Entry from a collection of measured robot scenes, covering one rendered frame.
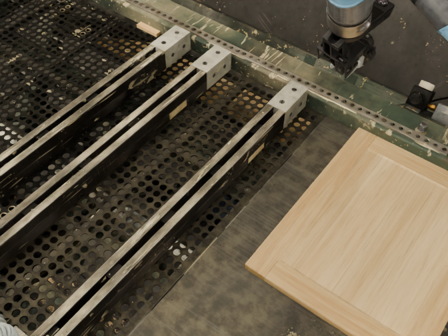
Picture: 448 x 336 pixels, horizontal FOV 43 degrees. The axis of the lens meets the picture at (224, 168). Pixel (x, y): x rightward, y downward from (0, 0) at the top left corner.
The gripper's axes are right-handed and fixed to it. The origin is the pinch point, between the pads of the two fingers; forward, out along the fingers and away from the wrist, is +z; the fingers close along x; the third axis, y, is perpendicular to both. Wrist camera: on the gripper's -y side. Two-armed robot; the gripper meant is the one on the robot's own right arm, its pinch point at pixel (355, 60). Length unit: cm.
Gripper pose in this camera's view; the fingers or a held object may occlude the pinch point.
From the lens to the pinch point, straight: 122.3
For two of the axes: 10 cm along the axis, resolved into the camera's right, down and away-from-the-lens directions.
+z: 2.0, 2.5, 9.5
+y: -6.7, 7.4, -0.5
